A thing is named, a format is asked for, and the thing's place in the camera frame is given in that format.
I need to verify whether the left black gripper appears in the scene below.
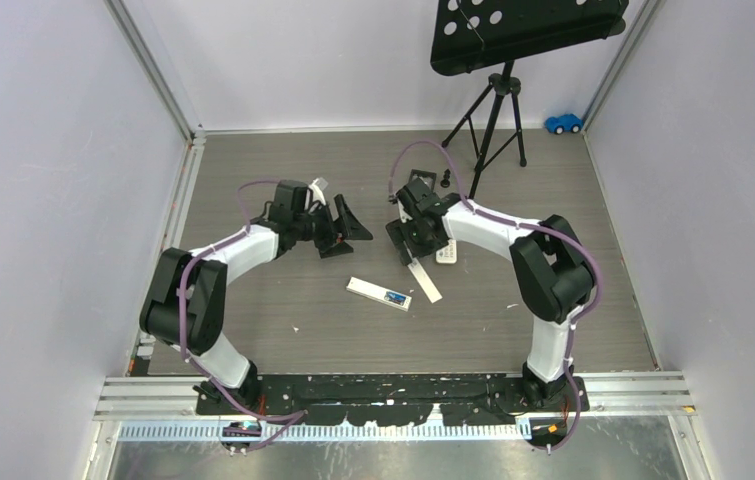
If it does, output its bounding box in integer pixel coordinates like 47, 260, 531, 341
293, 195, 371, 259

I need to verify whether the white beige remote control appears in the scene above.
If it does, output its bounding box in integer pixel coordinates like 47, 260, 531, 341
434, 239, 457, 265

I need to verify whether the white remote back cover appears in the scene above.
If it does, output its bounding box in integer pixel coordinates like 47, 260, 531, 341
408, 259, 442, 303

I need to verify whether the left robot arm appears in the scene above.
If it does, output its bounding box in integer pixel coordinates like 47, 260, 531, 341
139, 178, 373, 414

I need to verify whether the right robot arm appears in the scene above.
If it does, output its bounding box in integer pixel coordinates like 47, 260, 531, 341
386, 179, 600, 411

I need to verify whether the small black square box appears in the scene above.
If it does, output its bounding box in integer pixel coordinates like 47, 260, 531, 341
408, 169, 437, 190

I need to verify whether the black chess piece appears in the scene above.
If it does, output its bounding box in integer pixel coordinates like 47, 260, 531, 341
439, 169, 452, 189

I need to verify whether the blue toy car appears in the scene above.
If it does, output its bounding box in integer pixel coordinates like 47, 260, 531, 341
544, 113, 583, 135

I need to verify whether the black music stand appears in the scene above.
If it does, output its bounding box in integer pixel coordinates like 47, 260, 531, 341
430, 0, 629, 197

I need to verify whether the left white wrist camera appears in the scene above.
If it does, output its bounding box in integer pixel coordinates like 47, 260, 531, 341
307, 177, 328, 211

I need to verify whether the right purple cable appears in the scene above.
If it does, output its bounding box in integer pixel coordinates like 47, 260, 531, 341
387, 140, 606, 452

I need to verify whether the purple cable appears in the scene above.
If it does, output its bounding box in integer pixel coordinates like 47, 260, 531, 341
178, 178, 309, 425
387, 140, 606, 452

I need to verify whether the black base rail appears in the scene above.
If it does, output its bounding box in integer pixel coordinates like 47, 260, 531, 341
193, 373, 589, 427

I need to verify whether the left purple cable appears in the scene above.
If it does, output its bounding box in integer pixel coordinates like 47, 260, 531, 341
178, 178, 309, 425

